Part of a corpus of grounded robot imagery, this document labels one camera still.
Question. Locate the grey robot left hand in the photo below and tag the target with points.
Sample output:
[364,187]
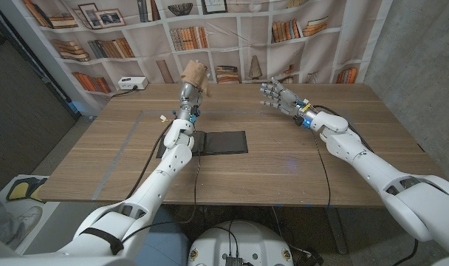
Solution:
[189,101]

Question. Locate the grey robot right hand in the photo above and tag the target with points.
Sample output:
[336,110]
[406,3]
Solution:
[287,99]

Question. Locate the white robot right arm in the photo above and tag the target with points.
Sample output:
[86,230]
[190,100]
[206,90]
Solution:
[387,177]

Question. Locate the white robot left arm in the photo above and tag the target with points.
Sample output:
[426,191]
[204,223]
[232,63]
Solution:
[147,192]

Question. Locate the black open notebook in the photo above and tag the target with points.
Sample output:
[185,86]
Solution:
[224,142]

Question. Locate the white power strip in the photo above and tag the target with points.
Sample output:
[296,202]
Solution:
[132,82]

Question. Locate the printed bookshelf backdrop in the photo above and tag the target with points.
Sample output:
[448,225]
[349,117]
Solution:
[265,44]

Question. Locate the grey table leg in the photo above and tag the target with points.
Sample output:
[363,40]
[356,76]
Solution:
[337,232]

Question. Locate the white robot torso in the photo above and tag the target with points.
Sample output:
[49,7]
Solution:
[243,244]

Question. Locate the black power adapter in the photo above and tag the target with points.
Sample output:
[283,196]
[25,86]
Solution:
[307,258]

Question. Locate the white floor sheet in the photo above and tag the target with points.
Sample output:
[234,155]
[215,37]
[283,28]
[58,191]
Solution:
[49,208]

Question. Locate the yellow and black floor item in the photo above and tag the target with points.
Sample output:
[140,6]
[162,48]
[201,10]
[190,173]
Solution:
[23,189]

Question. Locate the white shoe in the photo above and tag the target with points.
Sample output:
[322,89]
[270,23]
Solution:
[27,219]

